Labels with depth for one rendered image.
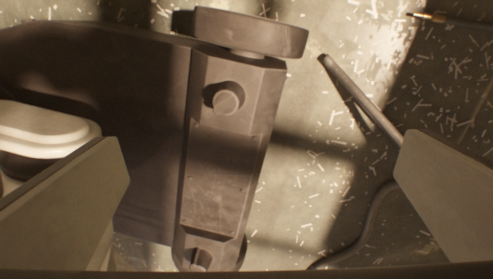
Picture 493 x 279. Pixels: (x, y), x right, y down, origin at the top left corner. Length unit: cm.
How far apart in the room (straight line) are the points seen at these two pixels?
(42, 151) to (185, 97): 21
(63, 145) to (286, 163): 48
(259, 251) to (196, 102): 59
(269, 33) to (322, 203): 50
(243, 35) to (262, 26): 3
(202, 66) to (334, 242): 65
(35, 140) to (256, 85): 30
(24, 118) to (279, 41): 38
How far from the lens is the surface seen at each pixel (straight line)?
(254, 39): 37
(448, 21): 64
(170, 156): 49
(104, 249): 29
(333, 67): 56
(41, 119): 45
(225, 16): 38
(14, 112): 49
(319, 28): 57
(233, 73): 36
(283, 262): 89
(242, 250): 69
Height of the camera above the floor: 57
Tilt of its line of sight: 65 degrees down
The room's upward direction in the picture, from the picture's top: 164 degrees counter-clockwise
